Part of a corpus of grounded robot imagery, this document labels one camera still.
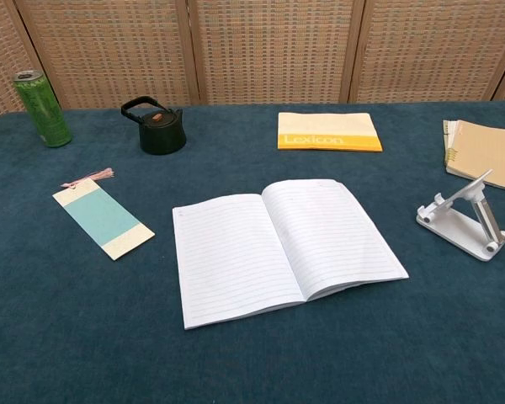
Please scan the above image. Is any teal cream bookmark pink tassel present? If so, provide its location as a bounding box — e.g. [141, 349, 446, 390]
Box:
[52, 167, 156, 262]

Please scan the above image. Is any yellow white Lexicon book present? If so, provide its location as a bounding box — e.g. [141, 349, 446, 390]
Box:
[277, 111, 384, 153]

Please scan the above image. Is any open lined notebook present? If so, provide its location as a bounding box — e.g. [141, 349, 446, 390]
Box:
[172, 178, 410, 331]

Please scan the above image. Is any black cast iron teapot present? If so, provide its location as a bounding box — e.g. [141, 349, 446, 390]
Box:
[120, 96, 188, 156]

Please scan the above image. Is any woven wooden folding screen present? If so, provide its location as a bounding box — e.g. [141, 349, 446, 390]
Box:
[0, 0, 505, 123]

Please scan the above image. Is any dark blue table cloth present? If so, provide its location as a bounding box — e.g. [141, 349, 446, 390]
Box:
[0, 100, 505, 404]

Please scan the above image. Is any white folding phone stand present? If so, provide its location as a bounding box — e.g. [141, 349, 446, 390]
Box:
[415, 168, 505, 263]

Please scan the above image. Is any white paper spiral notebook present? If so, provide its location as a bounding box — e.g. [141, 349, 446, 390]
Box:
[442, 120, 460, 169]

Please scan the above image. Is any green drink can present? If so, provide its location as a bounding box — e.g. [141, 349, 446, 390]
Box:
[12, 69, 73, 148]

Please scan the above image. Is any beige cover spiral notebook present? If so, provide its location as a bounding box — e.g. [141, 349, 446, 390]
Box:
[444, 120, 505, 194]

